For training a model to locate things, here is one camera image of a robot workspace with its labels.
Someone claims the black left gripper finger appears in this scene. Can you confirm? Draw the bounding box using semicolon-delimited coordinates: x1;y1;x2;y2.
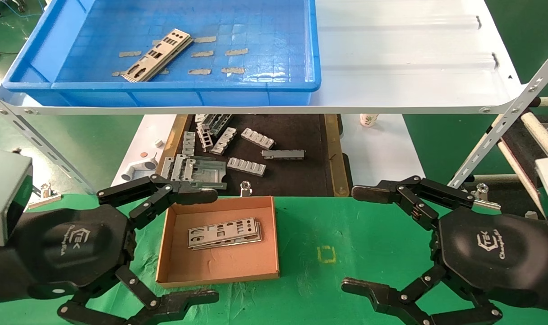
59;265;220;325
97;174;218;229

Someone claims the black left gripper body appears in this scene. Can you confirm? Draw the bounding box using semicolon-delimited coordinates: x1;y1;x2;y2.
0;203;135;304

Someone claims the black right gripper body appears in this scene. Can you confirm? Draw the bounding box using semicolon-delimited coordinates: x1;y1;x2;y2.
436;208;548;313

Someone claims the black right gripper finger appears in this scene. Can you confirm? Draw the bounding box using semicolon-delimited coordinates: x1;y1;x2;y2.
351;175;475;231
341;265;503;325

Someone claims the silver metal IO shield plate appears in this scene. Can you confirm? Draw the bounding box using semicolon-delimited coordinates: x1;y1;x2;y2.
192;225;264;251
122;27;194;83
187;218;261;248

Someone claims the brown cardboard box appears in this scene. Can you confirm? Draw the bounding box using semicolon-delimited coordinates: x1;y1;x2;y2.
156;195;281;288

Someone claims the blue plastic tray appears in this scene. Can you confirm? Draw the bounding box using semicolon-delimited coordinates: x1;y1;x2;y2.
2;0;322;107

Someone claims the white pipe fitting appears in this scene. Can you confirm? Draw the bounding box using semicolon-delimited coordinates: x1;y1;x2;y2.
120;153;158;181

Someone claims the large grey flat plate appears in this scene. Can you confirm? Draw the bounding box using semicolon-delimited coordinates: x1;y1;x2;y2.
184;157;227;190

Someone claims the grey ladder shaped part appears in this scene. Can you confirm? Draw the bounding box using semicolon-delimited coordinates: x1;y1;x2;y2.
197;123;214;152

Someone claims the grey ribbed metal part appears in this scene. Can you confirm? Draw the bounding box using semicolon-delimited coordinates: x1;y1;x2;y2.
210;127;237;156
241;128;276;150
227;157;267;176

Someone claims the long white rod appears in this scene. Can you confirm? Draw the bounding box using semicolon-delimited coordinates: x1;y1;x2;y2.
498;139;545;213

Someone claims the green table cloth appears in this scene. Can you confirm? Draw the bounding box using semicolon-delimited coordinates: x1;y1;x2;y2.
0;194;548;325

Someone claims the grey perforated angle bar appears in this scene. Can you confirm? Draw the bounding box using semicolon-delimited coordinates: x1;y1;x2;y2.
443;41;548;190
0;88;97;195

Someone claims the dark grey metal bar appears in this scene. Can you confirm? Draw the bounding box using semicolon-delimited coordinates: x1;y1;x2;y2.
261;149;305;160

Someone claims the white metal shelf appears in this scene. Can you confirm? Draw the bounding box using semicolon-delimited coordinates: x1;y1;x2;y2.
0;0;525;115

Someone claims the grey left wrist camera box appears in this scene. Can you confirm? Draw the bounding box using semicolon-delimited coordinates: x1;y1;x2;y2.
0;148;34;246

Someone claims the grey metal bracket part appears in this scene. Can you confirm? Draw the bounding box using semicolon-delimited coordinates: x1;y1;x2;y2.
203;114;234;136

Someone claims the black mat wooden frame tray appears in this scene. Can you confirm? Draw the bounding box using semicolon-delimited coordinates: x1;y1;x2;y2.
148;114;355;197

